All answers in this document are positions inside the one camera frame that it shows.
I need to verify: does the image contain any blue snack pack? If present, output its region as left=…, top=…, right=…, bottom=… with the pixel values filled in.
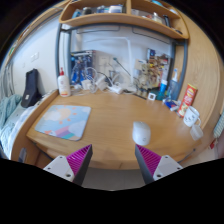
left=163, top=99, right=181, bottom=112

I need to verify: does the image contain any black bag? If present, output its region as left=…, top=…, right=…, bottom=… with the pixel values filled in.
left=20, top=68, right=43, bottom=108

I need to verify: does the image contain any white red-capped pump bottle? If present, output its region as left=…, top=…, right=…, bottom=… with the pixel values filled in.
left=57, top=67, right=72, bottom=98

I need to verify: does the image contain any white mug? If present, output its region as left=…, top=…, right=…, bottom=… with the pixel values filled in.
left=183, top=105, right=202, bottom=128

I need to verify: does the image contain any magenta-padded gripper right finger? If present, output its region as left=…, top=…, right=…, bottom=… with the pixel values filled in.
left=134, top=143, right=184, bottom=185

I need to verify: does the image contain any white power strip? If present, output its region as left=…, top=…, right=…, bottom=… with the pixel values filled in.
left=107, top=84, right=125, bottom=95

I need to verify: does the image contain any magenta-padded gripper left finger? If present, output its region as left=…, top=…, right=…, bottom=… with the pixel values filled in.
left=42, top=143, right=94, bottom=187

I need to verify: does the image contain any white charger block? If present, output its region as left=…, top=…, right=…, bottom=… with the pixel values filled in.
left=81, top=79, right=93, bottom=91

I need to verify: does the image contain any white wall socket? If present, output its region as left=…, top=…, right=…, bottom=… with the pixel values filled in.
left=98, top=54, right=111, bottom=68

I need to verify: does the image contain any beige robot model figure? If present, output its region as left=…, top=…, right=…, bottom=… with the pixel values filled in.
left=138, top=54, right=169, bottom=94

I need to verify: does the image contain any blue spray bottle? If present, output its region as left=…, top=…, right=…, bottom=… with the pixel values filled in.
left=166, top=68, right=179, bottom=100

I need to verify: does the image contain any blue robot model kit box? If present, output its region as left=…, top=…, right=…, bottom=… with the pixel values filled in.
left=70, top=50, right=96, bottom=86

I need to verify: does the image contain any grey-white computer mouse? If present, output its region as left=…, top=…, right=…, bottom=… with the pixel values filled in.
left=131, top=121, right=152, bottom=147

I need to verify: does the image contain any pastel cloud print mouse pad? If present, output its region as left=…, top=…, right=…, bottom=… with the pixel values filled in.
left=34, top=104, right=92, bottom=142

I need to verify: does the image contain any small clear cup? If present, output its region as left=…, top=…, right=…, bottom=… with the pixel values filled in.
left=189, top=124, right=204, bottom=141

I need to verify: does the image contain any wooden shelf unit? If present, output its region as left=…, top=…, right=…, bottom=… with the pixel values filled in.
left=59, top=0, right=190, bottom=40

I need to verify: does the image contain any bed with plaid sheet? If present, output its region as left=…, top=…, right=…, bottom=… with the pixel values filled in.
left=0, top=99, right=51, bottom=161

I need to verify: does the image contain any teal blanket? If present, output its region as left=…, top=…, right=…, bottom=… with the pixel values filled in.
left=0, top=93, right=23, bottom=129

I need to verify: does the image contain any red chip can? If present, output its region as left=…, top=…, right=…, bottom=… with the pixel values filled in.
left=176, top=83, right=198, bottom=118

